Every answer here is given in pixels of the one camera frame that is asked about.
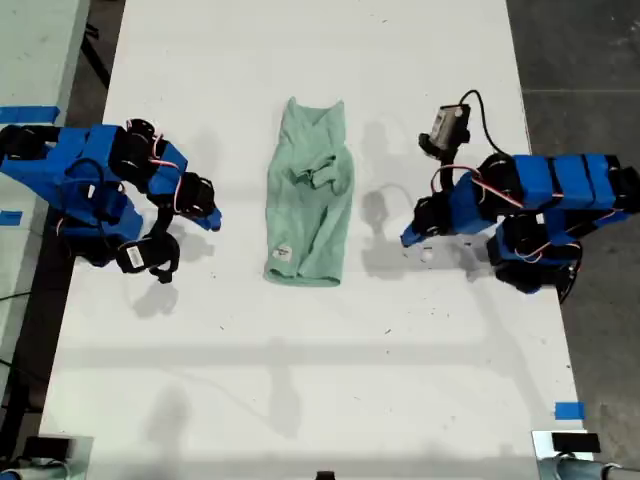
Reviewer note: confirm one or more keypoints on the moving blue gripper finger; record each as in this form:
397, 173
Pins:
216, 217
422, 238

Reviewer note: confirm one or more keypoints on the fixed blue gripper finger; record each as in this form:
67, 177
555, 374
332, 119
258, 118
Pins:
206, 221
412, 234

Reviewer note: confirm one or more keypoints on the pale green T-shirt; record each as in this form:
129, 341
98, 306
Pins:
310, 215

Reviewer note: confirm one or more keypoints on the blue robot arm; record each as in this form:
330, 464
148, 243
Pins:
50, 170
565, 180

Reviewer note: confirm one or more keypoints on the black metal strut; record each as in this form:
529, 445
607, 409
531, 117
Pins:
97, 60

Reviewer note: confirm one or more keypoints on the long blue tape strip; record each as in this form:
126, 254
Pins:
30, 114

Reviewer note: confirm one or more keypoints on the short blue tape strip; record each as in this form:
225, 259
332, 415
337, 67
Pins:
10, 218

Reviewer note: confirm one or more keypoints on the white side table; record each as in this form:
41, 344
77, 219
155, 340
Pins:
30, 60

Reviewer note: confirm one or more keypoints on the blue tape patch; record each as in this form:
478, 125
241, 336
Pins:
570, 411

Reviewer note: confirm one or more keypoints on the small black box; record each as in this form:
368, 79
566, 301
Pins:
46, 447
575, 442

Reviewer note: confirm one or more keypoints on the small black clip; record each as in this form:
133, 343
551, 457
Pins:
325, 475

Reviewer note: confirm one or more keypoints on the pale grey padded tube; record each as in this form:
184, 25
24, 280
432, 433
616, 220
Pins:
35, 472
580, 470

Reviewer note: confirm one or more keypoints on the black camera box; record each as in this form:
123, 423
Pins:
142, 255
447, 127

